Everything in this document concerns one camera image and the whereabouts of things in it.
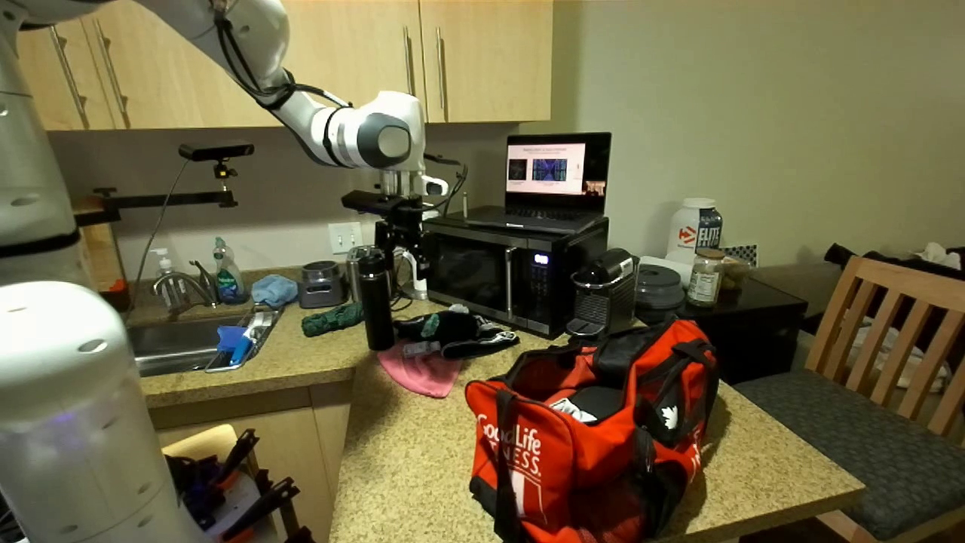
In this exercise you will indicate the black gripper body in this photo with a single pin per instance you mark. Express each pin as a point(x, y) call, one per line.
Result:
point(398, 231)

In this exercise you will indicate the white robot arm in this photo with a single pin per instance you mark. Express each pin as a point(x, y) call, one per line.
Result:
point(62, 422)

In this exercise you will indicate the red duffel bag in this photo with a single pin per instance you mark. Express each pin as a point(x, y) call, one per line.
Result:
point(605, 463)

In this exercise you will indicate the navy white-striped garment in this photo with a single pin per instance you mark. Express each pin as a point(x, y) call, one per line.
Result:
point(464, 329)

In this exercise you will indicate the black steel microwave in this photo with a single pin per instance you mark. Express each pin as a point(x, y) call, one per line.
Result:
point(502, 272)

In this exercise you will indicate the pink cloth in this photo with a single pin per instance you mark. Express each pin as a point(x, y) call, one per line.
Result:
point(425, 369)

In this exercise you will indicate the blue rag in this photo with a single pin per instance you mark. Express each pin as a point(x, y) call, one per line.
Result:
point(276, 291)

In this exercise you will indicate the green dish soap bottle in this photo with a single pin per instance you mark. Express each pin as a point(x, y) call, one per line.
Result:
point(226, 274)

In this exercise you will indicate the open black laptop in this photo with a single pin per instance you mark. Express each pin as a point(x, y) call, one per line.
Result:
point(546, 168)

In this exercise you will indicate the blue dish brush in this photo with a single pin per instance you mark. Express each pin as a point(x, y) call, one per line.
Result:
point(234, 346)

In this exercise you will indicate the black coffee maker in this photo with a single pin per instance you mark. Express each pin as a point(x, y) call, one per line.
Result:
point(601, 291)

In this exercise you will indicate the metal sink faucet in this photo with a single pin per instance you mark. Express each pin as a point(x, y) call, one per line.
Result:
point(184, 286)

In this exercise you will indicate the light wood base cabinet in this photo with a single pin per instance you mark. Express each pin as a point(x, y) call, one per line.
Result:
point(291, 454)

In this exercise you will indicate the clear soap dispenser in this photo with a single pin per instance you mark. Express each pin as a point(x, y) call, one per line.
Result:
point(164, 274)

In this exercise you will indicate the steel kitchen sink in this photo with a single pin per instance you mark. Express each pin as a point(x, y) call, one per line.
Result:
point(170, 343)

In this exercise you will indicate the black lidded pot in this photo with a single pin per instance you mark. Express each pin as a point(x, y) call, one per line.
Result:
point(662, 286)

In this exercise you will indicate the white plastic jug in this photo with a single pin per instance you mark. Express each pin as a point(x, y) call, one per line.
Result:
point(684, 228)

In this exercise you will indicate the black clamp tools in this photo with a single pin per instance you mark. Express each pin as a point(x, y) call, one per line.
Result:
point(242, 492)

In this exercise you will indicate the brown wooden board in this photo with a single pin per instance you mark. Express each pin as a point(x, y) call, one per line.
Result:
point(101, 257)

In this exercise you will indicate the glass jar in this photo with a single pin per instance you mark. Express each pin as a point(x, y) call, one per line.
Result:
point(707, 278)

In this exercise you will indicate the dark capped bottle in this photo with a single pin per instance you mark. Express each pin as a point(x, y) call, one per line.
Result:
point(711, 231)

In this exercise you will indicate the black box appliance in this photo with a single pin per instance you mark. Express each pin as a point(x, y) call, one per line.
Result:
point(750, 327)

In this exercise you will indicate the wooden slat-back chair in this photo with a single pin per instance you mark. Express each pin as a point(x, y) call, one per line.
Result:
point(884, 319)

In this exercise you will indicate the dark couch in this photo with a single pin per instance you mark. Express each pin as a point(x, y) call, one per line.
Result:
point(894, 263)

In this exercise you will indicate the grey chair cushion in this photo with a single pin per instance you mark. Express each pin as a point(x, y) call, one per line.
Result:
point(864, 454)

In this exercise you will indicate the white wall outlet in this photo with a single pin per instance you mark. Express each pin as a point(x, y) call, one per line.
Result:
point(351, 236)

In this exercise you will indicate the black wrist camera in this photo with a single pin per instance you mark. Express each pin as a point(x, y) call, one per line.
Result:
point(366, 200)

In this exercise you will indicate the light wood wall cabinet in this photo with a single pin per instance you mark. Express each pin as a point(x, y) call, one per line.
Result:
point(483, 62)

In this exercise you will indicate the black camera on mount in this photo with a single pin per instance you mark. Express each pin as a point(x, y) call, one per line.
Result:
point(214, 150)

